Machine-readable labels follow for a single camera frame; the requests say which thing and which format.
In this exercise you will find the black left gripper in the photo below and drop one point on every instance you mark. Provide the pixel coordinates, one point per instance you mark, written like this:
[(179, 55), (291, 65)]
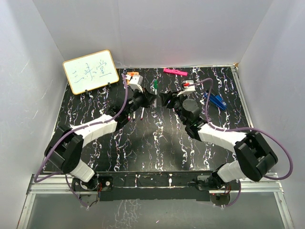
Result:
[(147, 98)]

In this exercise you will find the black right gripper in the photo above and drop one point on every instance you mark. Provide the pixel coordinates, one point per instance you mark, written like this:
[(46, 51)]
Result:
[(167, 97)]

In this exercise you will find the purple white pen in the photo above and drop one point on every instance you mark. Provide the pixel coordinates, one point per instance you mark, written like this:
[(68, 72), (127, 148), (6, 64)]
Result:
[(142, 113)]

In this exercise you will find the green white pen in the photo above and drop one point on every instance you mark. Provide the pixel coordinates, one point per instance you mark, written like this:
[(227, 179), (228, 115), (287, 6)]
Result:
[(155, 101)]

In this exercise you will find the green pen cap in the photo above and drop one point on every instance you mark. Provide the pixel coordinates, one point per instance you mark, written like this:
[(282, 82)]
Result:
[(155, 84)]

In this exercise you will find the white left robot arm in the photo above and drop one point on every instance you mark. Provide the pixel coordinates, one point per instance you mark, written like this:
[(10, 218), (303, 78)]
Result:
[(67, 154)]

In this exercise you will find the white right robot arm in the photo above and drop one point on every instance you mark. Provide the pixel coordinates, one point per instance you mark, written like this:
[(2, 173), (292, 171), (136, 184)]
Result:
[(254, 155)]

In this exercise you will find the orange card pack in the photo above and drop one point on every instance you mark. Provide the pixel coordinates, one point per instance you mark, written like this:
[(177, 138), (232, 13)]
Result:
[(132, 73)]

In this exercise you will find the blue plastic clip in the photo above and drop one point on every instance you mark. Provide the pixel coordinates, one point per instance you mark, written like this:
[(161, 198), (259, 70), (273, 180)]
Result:
[(217, 100)]

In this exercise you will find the pink plastic clip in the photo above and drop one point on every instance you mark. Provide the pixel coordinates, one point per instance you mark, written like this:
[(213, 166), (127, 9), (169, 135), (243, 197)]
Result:
[(174, 71)]

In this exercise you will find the small whiteboard with writing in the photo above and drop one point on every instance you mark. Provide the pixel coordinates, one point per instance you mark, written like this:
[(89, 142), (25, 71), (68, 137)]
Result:
[(90, 72)]

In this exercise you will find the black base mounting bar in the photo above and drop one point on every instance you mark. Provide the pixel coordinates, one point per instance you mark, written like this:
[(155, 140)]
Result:
[(166, 185)]

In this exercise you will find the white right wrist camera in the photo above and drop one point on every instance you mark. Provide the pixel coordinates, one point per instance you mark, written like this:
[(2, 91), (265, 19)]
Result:
[(188, 88)]

